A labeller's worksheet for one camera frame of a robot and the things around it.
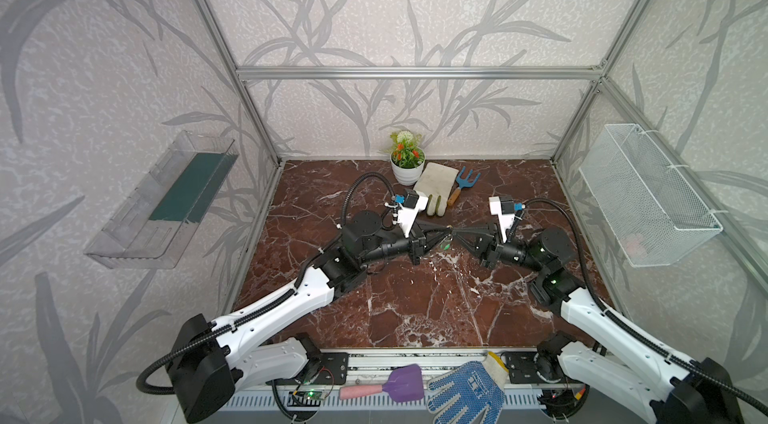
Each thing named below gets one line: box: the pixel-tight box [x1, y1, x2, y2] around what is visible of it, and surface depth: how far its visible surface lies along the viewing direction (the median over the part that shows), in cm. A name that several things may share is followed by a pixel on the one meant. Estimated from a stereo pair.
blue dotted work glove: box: [426, 352, 509, 424], surface depth 72 cm
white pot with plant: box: [390, 130, 426, 186], surface depth 106 cm
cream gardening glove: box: [413, 162, 459, 217], surface depth 114 cm
